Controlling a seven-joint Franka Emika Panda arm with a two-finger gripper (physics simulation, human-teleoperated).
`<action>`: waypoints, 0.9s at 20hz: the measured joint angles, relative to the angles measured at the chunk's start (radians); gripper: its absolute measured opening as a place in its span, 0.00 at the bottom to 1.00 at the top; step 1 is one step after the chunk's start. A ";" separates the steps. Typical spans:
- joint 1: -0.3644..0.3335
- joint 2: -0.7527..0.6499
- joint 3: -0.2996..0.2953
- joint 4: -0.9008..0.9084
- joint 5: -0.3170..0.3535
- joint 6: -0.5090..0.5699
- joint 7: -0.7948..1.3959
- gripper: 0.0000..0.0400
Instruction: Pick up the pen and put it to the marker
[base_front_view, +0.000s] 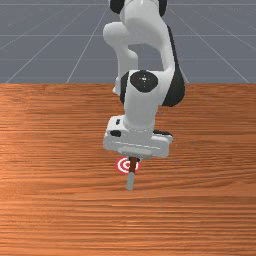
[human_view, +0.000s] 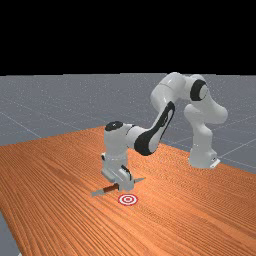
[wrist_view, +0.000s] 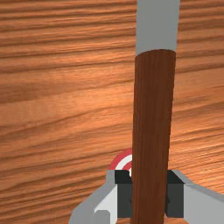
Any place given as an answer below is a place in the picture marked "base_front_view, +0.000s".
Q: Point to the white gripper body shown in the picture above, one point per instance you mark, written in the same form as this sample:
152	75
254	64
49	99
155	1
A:
140	141

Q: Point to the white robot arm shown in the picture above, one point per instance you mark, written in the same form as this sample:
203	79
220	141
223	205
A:
143	40

